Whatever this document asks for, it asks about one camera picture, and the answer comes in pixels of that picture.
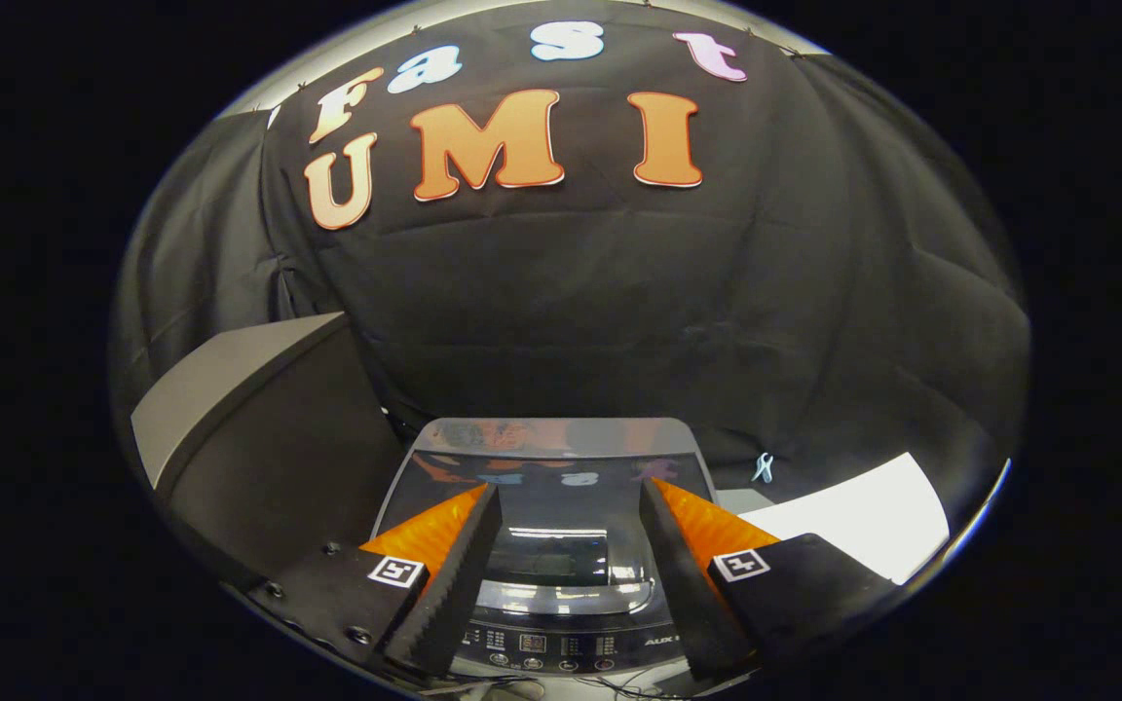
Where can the black backdrop cloth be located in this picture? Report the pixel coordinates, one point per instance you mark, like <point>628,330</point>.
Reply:
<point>571,292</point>

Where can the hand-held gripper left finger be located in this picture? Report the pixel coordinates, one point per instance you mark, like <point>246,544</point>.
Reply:
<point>459,584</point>

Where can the pale blue clothes peg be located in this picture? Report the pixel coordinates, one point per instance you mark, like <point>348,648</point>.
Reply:
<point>764,468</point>

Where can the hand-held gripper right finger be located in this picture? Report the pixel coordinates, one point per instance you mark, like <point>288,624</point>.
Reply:
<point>683,584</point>

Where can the grey cabinet table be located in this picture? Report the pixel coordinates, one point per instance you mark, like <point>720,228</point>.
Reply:
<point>259,448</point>

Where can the white side table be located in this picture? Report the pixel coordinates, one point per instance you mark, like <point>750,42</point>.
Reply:
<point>863,516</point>

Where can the grey top-load washing machine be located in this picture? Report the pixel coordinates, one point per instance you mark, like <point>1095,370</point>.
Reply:
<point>561,643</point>

